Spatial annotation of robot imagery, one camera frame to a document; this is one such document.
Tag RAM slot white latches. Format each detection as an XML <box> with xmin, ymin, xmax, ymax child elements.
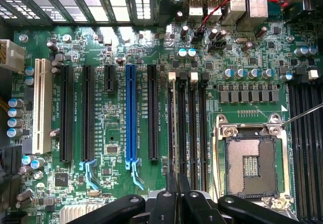
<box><xmin>301</xmin><ymin>69</ymin><xmax>319</xmax><ymax>222</ymax></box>
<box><xmin>188</xmin><ymin>70</ymin><xmax>200</xmax><ymax>191</ymax></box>
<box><xmin>167</xmin><ymin>70</ymin><xmax>180</xmax><ymax>176</ymax></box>

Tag thin steel locking lever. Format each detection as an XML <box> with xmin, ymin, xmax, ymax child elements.
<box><xmin>212</xmin><ymin>117</ymin><xmax>221</xmax><ymax>202</ymax></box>
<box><xmin>280</xmin><ymin>102</ymin><xmax>323</xmax><ymax>128</ymax></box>

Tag CPU socket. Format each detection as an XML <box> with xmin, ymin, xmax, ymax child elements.
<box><xmin>216</xmin><ymin>112</ymin><xmax>291</xmax><ymax>205</ymax></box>

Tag silver socket cover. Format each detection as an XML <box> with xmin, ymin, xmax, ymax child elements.
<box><xmin>261</xmin><ymin>193</ymin><xmax>295</xmax><ymax>211</ymax></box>

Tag silver finned heatsink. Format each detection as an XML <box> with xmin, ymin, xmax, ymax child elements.
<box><xmin>60</xmin><ymin>203</ymin><xmax>107</xmax><ymax>224</ymax></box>

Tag long black expansion slot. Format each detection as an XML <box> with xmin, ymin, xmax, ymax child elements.
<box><xmin>147</xmin><ymin>64</ymin><xmax>159</xmax><ymax>161</ymax></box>
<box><xmin>79</xmin><ymin>65</ymin><xmax>98</xmax><ymax>191</ymax></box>
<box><xmin>60</xmin><ymin>65</ymin><xmax>75</xmax><ymax>162</ymax></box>

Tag green Dell motherboard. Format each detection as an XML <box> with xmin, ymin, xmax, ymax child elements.
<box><xmin>10</xmin><ymin>0</ymin><xmax>323</xmax><ymax>224</ymax></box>

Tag blue expansion slot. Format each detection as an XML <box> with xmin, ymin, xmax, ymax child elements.
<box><xmin>125</xmin><ymin>64</ymin><xmax>145</xmax><ymax>191</ymax></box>

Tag short black expansion slot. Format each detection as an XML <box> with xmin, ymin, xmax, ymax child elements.
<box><xmin>103</xmin><ymin>64</ymin><xmax>117</xmax><ymax>92</ymax></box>

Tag white expansion slot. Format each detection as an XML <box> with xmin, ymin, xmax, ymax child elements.
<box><xmin>32</xmin><ymin>58</ymin><xmax>54</xmax><ymax>155</ymax></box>

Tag grey open PC case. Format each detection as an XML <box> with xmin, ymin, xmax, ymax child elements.
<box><xmin>0</xmin><ymin>0</ymin><xmax>323</xmax><ymax>29</ymax></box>

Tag silver USB port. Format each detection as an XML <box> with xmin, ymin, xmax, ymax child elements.
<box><xmin>188</xmin><ymin>0</ymin><xmax>204</xmax><ymax>17</ymax></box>
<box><xmin>206</xmin><ymin>0</ymin><xmax>223</xmax><ymax>17</ymax></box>

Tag tall silver port block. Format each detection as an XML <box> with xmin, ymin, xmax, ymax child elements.
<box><xmin>247</xmin><ymin>0</ymin><xmax>269</xmax><ymax>25</ymax></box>
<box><xmin>228</xmin><ymin>0</ymin><xmax>247</xmax><ymax>25</ymax></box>

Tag white power connector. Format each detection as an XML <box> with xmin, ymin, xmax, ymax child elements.
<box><xmin>0</xmin><ymin>39</ymin><xmax>26</xmax><ymax>74</ymax></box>

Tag red black twisted wire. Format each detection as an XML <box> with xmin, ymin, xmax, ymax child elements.
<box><xmin>196</xmin><ymin>0</ymin><xmax>290</xmax><ymax>37</ymax></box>

